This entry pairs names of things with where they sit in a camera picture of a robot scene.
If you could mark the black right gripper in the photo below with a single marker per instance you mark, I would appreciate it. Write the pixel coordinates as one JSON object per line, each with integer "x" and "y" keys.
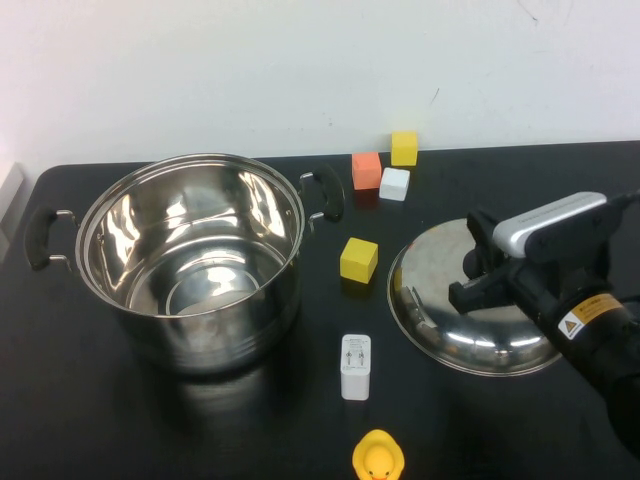
{"x": 565, "y": 275}

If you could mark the steel lid with black knob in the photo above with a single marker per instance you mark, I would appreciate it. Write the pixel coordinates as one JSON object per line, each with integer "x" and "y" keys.
{"x": 440, "y": 315}

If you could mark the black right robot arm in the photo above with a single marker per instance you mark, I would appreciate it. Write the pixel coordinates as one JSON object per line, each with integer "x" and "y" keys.
{"x": 610, "y": 370}

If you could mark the white cube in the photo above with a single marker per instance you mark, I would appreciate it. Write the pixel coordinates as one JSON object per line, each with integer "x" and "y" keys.
{"x": 394, "y": 185}

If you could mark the yellow cube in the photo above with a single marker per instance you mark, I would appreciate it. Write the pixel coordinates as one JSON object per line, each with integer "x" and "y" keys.
{"x": 404, "y": 149}
{"x": 357, "y": 260}

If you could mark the orange cube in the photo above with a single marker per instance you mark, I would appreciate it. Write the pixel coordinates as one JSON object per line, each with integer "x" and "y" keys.
{"x": 366, "y": 171}

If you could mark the white power adapter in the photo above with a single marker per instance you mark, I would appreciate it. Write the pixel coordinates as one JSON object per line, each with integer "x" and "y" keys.
{"x": 356, "y": 370}

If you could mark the yellow rubber duck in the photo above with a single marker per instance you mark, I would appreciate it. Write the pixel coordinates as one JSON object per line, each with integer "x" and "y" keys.
{"x": 377, "y": 455}

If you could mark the light grey side cabinet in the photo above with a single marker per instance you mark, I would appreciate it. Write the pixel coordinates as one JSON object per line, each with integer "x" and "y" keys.
{"x": 9, "y": 210}

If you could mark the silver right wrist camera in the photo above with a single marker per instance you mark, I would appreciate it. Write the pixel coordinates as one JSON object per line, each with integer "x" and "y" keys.
{"x": 550, "y": 225}

